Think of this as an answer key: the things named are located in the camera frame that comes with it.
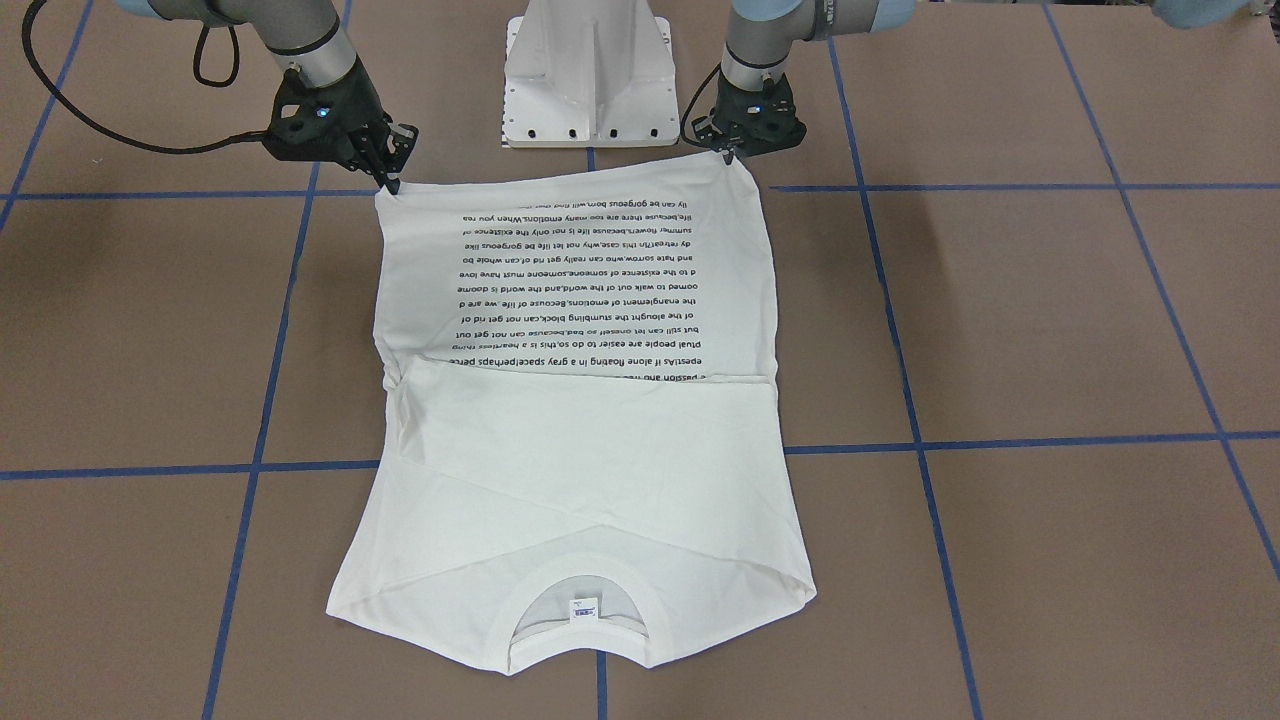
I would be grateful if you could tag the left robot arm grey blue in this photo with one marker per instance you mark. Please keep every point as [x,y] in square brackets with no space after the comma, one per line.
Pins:
[761,33]

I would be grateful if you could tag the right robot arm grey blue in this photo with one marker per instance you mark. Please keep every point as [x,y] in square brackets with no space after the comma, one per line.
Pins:
[303,35]

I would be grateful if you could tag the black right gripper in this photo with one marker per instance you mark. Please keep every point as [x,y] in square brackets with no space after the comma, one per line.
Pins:
[357,108]

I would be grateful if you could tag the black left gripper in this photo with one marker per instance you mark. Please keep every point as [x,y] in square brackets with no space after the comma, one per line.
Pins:
[785,103]

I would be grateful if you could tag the white long-sleeve printed shirt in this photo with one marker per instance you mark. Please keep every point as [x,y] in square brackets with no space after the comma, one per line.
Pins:
[583,446]

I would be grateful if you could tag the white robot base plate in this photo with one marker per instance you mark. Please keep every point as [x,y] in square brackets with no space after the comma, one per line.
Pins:
[589,74]

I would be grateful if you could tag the blue tape grid lines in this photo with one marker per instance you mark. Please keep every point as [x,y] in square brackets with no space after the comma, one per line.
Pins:
[1027,270]

